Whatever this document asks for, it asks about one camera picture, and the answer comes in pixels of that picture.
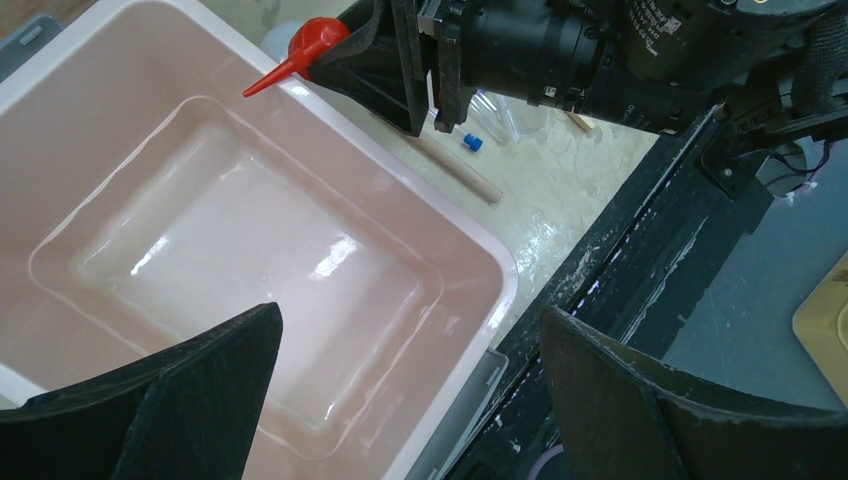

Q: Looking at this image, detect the aluminium frame rail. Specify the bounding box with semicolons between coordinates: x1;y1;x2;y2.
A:
443;99;848;480

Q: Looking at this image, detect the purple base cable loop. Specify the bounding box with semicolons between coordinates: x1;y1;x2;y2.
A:
526;443;564;480

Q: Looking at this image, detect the red capped wash bottle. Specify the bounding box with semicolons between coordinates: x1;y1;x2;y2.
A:
242;17;351;98

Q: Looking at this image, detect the thin wooden stick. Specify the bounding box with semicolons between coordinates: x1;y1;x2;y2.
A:
565;111;596;133

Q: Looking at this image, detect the grey bin latch handle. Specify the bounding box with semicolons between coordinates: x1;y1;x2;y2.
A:
406;348;509;480

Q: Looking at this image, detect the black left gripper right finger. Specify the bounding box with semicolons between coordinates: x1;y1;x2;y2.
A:
539;307;847;479

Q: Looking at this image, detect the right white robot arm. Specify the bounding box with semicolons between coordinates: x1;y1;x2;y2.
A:
308;1;847;136

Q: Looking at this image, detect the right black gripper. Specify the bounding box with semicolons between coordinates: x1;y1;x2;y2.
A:
307;0;605;137

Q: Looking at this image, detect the pink plastic bin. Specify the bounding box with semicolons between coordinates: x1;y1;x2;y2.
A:
1;1;517;479

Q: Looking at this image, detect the thick wooden dowel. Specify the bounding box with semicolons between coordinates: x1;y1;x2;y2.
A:
411;135;503;205

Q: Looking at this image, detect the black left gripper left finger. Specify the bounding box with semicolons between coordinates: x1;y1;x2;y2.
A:
1;303;283;479

